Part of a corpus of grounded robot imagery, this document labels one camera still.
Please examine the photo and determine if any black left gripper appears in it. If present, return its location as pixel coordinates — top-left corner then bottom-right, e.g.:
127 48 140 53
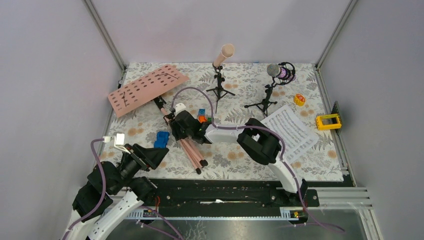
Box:
111 142 170 194

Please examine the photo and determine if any small black tripod stand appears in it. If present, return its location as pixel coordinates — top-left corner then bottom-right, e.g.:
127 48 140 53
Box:
206 65 236 113

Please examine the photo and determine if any pink music stand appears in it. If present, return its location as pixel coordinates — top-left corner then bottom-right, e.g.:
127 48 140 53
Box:
107 63 208 175

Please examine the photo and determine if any pink microphone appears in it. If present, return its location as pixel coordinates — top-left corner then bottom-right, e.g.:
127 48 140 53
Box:
212 43 235 68

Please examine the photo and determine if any purple glitter microphone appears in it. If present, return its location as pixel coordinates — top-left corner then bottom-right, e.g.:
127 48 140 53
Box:
266 63 296 80

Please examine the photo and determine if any sheet music page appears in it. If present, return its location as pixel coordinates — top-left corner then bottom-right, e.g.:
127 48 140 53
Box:
261 105 319 164

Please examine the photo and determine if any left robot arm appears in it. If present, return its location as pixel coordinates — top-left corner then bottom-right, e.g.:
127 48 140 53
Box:
62 143 169 240

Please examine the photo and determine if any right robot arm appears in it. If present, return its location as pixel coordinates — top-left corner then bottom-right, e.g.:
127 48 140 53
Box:
164 110 308 206

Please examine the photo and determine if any floral patterned table mat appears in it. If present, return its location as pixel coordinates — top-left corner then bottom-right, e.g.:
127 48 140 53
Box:
108 63 343 182

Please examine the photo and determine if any orange curved toy piece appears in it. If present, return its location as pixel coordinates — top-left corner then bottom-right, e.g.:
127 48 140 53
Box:
198 115 208 123

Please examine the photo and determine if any light blue toy brick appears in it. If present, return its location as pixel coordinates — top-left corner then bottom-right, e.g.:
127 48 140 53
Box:
197 108 206 117

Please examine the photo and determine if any blue toy car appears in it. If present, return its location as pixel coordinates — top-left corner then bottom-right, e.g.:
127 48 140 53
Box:
153 131 170 148

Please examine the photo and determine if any black microphone tripod stand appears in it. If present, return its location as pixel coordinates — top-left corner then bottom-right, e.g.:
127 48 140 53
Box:
244 62 296 117

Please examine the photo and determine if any yellow flower toy block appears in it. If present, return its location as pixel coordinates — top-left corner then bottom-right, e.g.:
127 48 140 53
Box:
293 93 306 107

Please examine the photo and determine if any dark green baseplate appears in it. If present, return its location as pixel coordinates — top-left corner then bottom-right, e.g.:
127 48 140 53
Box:
331 101 343 136

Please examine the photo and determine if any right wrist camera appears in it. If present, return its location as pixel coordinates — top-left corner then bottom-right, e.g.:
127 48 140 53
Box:
171 103 187 116

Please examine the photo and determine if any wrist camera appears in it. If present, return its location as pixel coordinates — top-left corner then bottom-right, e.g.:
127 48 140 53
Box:
171 103 187 116
102 132 130 154

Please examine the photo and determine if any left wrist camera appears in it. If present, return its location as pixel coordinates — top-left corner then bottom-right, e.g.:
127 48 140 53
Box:
102 132 130 154

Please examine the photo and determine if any grey slotted cable duct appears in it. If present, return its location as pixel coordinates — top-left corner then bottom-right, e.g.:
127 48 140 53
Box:
99 207 304 221

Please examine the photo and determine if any yellow window frame brick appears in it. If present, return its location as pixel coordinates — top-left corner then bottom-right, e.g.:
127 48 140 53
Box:
315 114 340 131

